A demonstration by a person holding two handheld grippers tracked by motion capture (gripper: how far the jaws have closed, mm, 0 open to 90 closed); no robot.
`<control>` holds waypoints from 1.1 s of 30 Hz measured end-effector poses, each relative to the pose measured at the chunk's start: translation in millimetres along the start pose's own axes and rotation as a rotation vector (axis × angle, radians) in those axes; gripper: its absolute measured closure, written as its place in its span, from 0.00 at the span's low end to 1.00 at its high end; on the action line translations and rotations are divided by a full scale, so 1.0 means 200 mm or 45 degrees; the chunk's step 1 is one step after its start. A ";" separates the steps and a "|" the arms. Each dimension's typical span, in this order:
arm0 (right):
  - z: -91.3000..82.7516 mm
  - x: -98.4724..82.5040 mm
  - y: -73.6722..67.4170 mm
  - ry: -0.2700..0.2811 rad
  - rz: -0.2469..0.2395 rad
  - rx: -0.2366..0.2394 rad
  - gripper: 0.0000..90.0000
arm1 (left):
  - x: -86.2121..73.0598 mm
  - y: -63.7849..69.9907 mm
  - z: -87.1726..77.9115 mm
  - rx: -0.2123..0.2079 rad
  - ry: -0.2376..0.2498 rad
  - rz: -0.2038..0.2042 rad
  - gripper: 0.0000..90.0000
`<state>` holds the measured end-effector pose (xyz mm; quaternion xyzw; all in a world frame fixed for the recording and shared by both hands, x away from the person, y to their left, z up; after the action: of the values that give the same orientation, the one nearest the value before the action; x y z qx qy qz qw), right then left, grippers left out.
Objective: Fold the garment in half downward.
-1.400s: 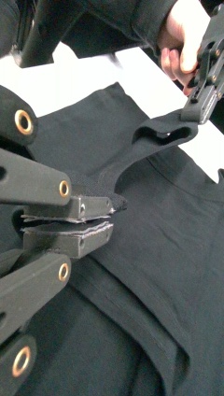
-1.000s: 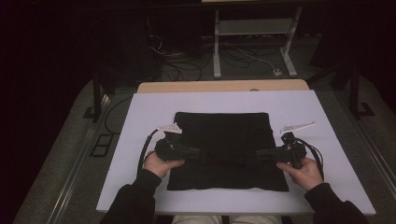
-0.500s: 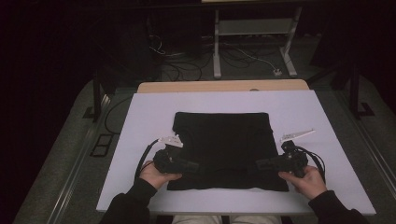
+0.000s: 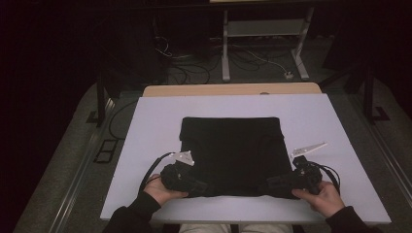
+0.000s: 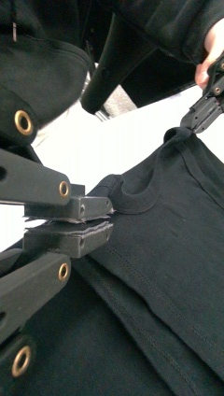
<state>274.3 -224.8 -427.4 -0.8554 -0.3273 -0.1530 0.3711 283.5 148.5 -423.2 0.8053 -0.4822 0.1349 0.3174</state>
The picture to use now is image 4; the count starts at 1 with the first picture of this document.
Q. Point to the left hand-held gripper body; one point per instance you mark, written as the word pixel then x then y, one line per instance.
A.
pixel 176 179

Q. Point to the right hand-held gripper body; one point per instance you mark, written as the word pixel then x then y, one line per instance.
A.
pixel 307 179

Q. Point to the black tank top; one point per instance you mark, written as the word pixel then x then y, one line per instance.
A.
pixel 236 155

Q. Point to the person's left hand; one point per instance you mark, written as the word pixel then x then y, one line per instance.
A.
pixel 162 192

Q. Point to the person's right hand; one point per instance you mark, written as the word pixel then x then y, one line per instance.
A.
pixel 324 202

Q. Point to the person's right leg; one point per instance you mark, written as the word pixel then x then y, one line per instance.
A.
pixel 265 229

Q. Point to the white table cover sheet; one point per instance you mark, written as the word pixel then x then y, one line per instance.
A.
pixel 155 129

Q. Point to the black metal stand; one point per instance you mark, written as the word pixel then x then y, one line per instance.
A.
pixel 101 103
pixel 368 97

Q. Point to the white plug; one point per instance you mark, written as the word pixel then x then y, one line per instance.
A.
pixel 289 75

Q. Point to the metal floor rail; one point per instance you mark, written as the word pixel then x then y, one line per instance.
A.
pixel 77 184
pixel 392 161

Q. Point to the grey metal desk frame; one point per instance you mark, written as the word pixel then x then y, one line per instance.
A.
pixel 265 27

